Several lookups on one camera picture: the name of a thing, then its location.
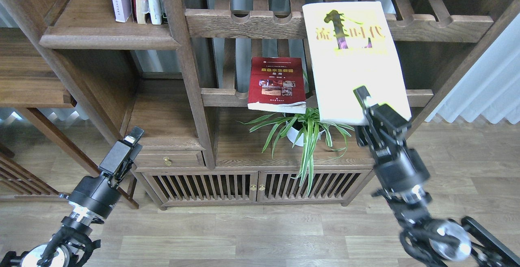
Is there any white plant pot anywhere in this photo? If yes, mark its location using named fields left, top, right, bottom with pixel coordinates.
left=286, top=122, right=307, bottom=147

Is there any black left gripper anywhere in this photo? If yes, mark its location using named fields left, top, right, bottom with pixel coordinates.
left=68, top=127, right=145, bottom=220

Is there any dark wooden bookshelf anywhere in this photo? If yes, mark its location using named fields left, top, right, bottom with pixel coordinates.
left=1, top=0, right=519, bottom=210

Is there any yellow cover book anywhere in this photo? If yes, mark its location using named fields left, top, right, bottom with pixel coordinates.
left=302, top=2, right=411, bottom=126

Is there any red cover book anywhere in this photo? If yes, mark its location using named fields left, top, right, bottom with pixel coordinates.
left=247, top=56, right=306, bottom=114

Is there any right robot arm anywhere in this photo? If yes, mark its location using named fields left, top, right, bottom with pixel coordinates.
left=353, top=86, right=519, bottom=267

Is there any brass drawer knob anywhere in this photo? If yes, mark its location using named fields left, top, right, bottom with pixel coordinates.
left=163, top=156, right=172, bottom=166

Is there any white curtain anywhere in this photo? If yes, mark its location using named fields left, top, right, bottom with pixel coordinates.
left=426, top=15, right=520, bottom=124

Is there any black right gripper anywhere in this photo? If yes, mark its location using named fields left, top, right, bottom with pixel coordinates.
left=353, top=86, right=430, bottom=196

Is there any green spider plant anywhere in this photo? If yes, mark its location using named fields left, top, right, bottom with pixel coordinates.
left=245, top=108, right=354, bottom=195

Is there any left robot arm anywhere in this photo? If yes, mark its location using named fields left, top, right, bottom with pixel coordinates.
left=1, top=126, right=145, bottom=267

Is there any wooden side table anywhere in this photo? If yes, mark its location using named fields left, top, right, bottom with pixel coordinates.
left=0, top=28, right=141, bottom=210

